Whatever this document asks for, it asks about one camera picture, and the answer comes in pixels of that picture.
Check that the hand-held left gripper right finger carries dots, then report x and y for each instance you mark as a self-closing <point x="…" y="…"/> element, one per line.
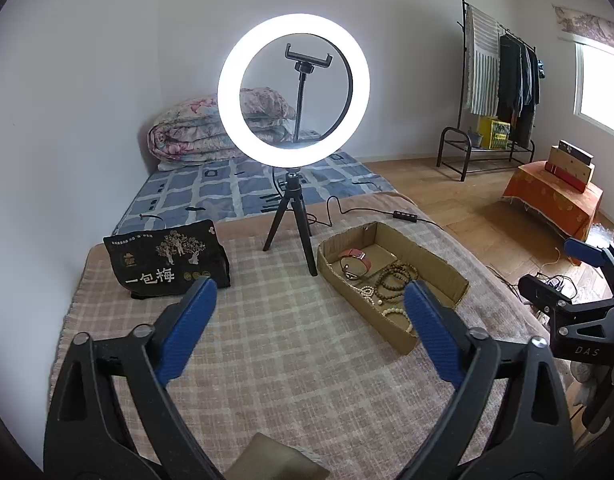
<point x="432" y="330"/>

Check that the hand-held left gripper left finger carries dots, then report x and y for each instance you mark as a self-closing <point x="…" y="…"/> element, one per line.
<point x="187" y="330"/>

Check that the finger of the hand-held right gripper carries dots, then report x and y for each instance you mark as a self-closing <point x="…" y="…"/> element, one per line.
<point x="584" y="252"/>
<point x="542" y="292"/>

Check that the orange cloth covered table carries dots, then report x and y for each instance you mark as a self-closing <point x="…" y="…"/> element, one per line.
<point x="552" y="200"/>

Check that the black printed snack bag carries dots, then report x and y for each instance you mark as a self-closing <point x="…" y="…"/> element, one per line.
<point x="152" y="270"/>

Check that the red flat box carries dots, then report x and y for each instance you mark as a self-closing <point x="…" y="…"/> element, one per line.
<point x="562" y="177"/>

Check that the beige cardboard box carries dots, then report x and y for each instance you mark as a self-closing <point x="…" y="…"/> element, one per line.
<point x="569" y="165"/>

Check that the black flat box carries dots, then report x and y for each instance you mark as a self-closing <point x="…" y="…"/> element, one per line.
<point x="577" y="151"/>

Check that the beige plaid blanket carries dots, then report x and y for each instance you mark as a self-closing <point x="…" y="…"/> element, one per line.
<point x="287" y="360"/>

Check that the blue checked bed sheet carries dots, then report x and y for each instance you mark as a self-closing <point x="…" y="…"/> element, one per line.
<point x="212" y="190"/>

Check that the yellow crate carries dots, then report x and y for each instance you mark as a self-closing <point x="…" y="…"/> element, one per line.
<point x="494" y="135"/>

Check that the small grey pot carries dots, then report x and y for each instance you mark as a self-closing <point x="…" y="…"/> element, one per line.
<point x="475" y="138"/>

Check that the olive brown flat object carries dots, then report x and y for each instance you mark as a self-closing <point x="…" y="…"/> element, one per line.
<point x="277" y="460"/>

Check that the window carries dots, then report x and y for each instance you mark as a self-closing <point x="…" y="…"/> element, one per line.
<point x="604" y="90"/>

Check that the black clothes rack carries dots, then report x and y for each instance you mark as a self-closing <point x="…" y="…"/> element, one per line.
<point x="449" y="150"/>

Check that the dark hanging clothes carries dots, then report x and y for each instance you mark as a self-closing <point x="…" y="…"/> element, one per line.
<point x="517" y="85"/>

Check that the folded floral quilt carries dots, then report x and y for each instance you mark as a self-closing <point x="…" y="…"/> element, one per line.
<point x="187" y="130"/>

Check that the striped towel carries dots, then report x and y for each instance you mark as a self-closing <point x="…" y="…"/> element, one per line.
<point x="482" y="70"/>

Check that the floral curtain valance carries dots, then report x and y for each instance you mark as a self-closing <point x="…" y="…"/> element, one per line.
<point x="587" y="25"/>

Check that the black phone holder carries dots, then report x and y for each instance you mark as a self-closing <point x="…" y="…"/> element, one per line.
<point x="307" y="65"/>

